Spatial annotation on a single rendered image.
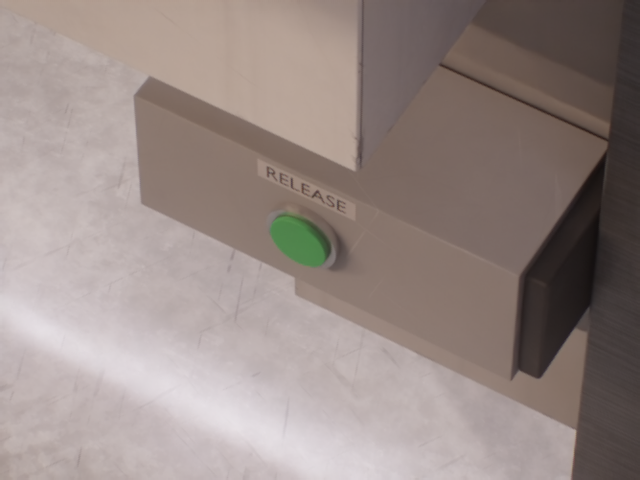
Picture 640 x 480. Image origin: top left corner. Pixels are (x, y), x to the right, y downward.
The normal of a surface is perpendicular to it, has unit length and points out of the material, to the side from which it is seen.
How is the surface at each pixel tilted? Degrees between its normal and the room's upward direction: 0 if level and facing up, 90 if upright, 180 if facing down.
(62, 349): 0
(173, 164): 90
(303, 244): 90
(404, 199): 0
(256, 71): 90
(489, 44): 90
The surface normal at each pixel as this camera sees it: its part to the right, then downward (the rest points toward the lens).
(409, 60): 0.86, 0.41
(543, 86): -0.51, 0.69
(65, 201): 0.00, -0.60
